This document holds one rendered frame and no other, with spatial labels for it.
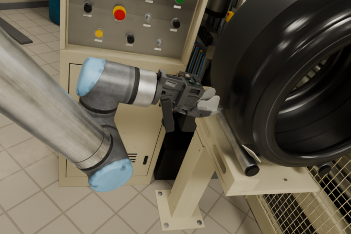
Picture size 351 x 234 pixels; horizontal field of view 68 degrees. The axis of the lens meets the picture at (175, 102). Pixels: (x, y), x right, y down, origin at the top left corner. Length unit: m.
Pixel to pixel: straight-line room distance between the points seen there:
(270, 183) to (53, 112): 0.75
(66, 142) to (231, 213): 1.54
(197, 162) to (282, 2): 0.88
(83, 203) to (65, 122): 1.28
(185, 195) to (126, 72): 1.06
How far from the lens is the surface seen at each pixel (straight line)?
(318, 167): 1.00
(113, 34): 1.17
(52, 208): 1.69
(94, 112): 0.62
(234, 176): 0.83
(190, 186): 1.47
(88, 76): 0.57
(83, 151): 0.49
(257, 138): 0.70
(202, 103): 0.68
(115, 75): 0.58
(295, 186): 1.04
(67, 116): 0.44
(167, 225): 1.66
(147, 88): 0.59
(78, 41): 1.19
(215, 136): 0.93
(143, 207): 1.72
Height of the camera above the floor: 1.43
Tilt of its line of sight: 34 degrees down
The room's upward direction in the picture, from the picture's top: 18 degrees clockwise
